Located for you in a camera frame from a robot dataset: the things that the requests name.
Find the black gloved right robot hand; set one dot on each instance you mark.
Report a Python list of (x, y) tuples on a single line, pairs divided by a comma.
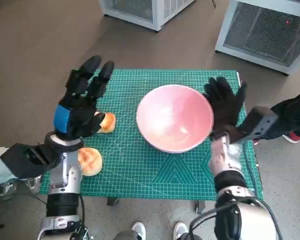
[(225, 107)]

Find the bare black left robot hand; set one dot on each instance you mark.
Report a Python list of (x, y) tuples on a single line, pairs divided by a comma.
[(75, 117)]

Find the smooth round toy bread bun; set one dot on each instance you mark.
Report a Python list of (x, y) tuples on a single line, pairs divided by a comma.
[(108, 123)]

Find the crosshatch round toy bread bun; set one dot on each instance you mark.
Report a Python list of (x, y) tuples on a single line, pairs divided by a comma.
[(91, 160)]

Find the pink bowl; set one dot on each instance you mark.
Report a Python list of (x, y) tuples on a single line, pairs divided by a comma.
[(170, 117)]

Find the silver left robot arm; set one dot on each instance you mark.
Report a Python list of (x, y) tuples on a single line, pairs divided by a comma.
[(65, 175)]

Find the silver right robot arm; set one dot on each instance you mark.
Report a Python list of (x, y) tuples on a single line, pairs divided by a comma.
[(225, 160)]

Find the person in dark trousers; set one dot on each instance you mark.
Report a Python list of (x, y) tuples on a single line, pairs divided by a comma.
[(290, 112)]

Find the green cutting mat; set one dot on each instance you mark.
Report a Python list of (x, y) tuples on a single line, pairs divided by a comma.
[(140, 170)]

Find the white cabinet with mesh panel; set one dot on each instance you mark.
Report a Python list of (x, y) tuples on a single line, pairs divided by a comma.
[(265, 32)]

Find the black table caster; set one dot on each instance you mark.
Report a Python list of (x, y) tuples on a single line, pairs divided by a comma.
[(112, 201), (200, 207)]

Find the white cabinet with vents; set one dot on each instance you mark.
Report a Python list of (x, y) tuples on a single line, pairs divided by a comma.
[(165, 12)]

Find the black device with connectors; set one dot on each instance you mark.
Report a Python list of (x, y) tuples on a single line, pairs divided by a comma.
[(80, 231)]

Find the person with white shoes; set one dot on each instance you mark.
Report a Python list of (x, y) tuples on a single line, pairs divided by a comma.
[(138, 228)]

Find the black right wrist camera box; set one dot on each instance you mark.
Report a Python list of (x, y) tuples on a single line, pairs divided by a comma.
[(257, 122)]

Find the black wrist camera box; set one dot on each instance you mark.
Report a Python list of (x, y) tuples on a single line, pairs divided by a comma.
[(22, 160), (257, 122)]

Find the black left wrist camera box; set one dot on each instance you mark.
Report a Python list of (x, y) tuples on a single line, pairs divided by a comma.
[(22, 160)]

